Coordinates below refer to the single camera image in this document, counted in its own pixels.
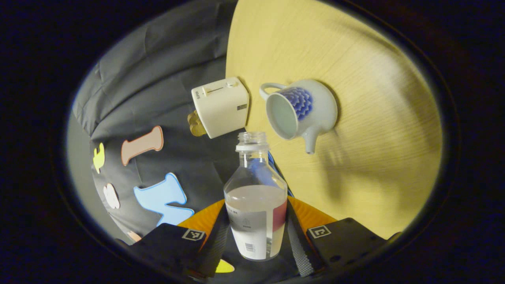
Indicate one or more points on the clear plastic water bottle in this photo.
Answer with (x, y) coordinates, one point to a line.
(256, 221)

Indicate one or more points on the folded blue towel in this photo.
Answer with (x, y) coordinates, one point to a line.
(281, 175)

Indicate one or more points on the white toaster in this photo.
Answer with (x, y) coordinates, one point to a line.
(225, 110)

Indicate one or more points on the white blue flowered teacup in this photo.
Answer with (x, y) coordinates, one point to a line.
(319, 106)

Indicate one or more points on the brown bread slice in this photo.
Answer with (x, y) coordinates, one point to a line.
(192, 118)
(199, 130)

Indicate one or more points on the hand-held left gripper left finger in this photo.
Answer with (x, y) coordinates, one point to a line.
(219, 244)

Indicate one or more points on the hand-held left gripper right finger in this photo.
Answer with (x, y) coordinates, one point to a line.
(298, 248)

